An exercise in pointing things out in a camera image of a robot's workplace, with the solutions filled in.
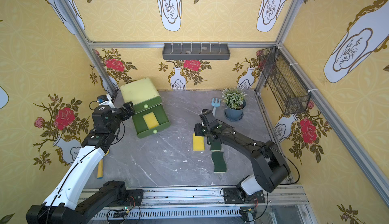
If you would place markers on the light green drawer cabinet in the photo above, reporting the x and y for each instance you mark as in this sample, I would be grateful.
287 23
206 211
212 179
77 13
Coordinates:
142 89

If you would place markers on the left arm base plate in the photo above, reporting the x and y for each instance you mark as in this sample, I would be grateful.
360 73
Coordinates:
133 197

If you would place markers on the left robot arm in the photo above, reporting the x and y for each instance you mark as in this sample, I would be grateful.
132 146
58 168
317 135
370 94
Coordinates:
62 206

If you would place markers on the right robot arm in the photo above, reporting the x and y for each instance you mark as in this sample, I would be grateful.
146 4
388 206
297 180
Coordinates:
269 166

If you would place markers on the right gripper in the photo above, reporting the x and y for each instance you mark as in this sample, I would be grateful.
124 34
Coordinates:
205 128

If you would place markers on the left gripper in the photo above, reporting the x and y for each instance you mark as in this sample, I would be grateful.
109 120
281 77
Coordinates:
123 111

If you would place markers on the light blue garden fork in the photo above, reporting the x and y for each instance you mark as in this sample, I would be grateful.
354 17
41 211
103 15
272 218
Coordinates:
215 103

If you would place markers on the artificial green plant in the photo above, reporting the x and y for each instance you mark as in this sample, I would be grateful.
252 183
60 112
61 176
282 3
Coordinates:
234 98

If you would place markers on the aluminium mounting rail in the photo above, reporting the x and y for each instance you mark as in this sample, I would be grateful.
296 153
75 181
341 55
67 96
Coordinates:
201 202

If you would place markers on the blue plant pot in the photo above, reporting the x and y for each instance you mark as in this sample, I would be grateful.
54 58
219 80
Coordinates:
234 115

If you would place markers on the yellow toy shovel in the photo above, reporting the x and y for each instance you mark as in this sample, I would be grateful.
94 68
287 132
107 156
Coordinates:
100 167

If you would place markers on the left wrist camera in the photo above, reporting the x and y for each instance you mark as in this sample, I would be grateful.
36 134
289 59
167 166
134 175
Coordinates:
105 100

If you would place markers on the green yellow sponge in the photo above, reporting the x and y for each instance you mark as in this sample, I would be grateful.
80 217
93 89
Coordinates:
219 162
215 145

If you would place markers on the grey wall shelf tray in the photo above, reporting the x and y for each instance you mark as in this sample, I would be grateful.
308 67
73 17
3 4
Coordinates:
196 51

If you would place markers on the black wire mesh basket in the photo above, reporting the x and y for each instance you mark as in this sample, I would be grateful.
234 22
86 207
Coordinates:
288 89

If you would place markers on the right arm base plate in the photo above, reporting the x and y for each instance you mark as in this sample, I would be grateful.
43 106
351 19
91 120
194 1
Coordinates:
238 196

